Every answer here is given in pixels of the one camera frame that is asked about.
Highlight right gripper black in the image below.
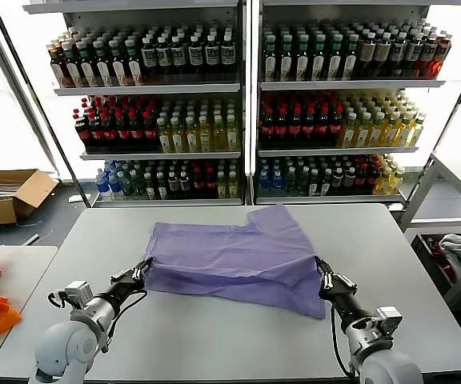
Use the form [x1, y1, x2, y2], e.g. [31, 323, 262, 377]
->
[314, 258, 367, 323]

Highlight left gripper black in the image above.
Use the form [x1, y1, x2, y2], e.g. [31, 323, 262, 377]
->
[98, 258, 154, 307]

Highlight purple t-shirt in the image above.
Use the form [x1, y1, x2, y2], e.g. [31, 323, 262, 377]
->
[144, 203, 327, 320]

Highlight green tinted water bottle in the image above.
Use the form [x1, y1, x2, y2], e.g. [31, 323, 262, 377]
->
[307, 168, 320, 197]
[132, 170, 146, 200]
[295, 166, 309, 196]
[283, 166, 297, 196]
[121, 171, 134, 200]

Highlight black plastic crate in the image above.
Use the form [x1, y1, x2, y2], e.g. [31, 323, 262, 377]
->
[410, 233, 461, 297]

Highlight red cap cola bottle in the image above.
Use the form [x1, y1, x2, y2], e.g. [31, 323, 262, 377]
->
[260, 107, 275, 147]
[87, 113, 103, 149]
[204, 167, 218, 200]
[128, 112, 144, 150]
[274, 107, 289, 147]
[287, 106, 303, 147]
[73, 111, 90, 148]
[354, 163, 367, 192]
[315, 106, 331, 146]
[142, 112, 158, 150]
[101, 113, 117, 149]
[301, 106, 317, 146]
[114, 113, 130, 150]
[191, 167, 206, 200]
[366, 163, 379, 192]
[329, 106, 343, 146]

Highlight red garment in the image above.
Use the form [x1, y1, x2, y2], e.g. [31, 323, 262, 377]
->
[427, 238, 455, 281]

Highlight yellow juice bottle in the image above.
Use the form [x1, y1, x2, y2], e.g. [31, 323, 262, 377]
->
[389, 166, 406, 195]
[353, 113, 371, 149]
[381, 112, 400, 148]
[183, 117, 198, 154]
[395, 113, 415, 147]
[409, 114, 427, 147]
[156, 118, 172, 154]
[211, 115, 226, 153]
[197, 116, 212, 153]
[339, 113, 358, 149]
[367, 113, 386, 148]
[170, 118, 186, 154]
[225, 114, 240, 153]
[375, 167, 391, 196]

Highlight open cardboard box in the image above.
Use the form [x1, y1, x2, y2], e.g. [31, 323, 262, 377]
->
[0, 170, 60, 228]

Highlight white metal beverage shelf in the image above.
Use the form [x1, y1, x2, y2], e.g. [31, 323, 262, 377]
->
[22, 0, 251, 209]
[253, 0, 447, 207]

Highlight white vertical light strip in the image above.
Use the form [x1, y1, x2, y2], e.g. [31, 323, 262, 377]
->
[243, 0, 256, 178]

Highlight green label tea bottle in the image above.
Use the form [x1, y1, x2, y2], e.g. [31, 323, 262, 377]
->
[295, 34, 311, 81]
[93, 38, 112, 87]
[279, 34, 295, 81]
[328, 34, 344, 80]
[61, 41, 82, 88]
[311, 34, 328, 81]
[262, 34, 279, 81]
[343, 34, 359, 80]
[76, 39, 97, 87]
[125, 38, 143, 86]
[109, 38, 127, 86]

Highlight orange red tea bottle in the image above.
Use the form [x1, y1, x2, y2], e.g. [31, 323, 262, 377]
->
[431, 34, 452, 80]
[47, 42, 66, 88]

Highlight black white label bottle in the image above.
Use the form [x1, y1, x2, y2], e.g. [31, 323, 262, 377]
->
[187, 34, 204, 83]
[140, 36, 158, 83]
[170, 35, 187, 83]
[155, 35, 172, 83]
[219, 34, 235, 83]
[203, 34, 220, 83]

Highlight beige label dark bottle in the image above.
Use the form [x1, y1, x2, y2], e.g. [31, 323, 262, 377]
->
[374, 32, 392, 78]
[358, 32, 378, 79]

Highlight grey label dark bottle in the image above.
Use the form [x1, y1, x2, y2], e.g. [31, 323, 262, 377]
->
[389, 32, 408, 78]
[404, 33, 423, 78]
[419, 34, 438, 79]

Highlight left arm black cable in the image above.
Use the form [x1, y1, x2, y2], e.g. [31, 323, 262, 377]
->
[102, 290, 149, 355]

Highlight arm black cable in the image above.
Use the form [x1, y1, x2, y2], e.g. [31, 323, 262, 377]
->
[329, 302, 359, 379]
[102, 290, 149, 355]

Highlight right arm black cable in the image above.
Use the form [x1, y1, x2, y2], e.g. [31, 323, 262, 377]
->
[329, 302, 359, 379]

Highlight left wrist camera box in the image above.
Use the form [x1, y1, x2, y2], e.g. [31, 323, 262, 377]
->
[63, 280, 94, 310]

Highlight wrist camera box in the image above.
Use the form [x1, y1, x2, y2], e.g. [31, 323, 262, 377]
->
[63, 280, 94, 310]
[373, 306, 404, 335]

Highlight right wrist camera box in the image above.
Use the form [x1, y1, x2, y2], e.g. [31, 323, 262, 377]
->
[373, 306, 404, 335]

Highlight grey metal frame table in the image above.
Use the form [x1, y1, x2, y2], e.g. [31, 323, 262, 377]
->
[398, 150, 461, 311]

